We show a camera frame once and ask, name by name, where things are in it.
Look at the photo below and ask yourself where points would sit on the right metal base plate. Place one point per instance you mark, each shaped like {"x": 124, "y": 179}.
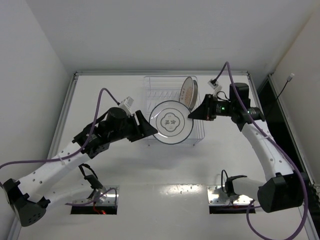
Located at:
{"x": 216, "y": 197}

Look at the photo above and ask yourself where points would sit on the orange sunburst plate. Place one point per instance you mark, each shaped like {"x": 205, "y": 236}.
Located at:
{"x": 187, "y": 92}

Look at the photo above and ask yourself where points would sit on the black rimmed clover plate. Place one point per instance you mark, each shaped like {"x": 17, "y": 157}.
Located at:
{"x": 170, "y": 118}

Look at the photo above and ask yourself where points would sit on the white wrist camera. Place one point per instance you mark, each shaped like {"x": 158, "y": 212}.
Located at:
{"x": 126, "y": 105}
{"x": 214, "y": 84}

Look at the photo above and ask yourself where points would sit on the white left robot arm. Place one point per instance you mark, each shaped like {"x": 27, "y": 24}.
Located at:
{"x": 28, "y": 196}

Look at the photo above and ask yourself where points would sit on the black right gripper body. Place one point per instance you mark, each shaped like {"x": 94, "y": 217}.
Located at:
{"x": 210, "y": 108}

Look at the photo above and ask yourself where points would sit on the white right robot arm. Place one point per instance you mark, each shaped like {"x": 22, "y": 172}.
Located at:
{"x": 283, "y": 188}

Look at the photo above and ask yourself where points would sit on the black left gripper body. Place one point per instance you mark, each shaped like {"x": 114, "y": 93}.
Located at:
{"x": 136, "y": 126}

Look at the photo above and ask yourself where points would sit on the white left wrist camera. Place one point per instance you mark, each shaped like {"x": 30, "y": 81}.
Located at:
{"x": 126, "y": 105}

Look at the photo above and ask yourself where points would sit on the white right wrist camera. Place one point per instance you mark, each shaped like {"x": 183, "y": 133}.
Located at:
{"x": 214, "y": 84}

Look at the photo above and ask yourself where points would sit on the clear wire dish rack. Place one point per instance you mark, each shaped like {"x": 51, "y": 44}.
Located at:
{"x": 159, "y": 88}

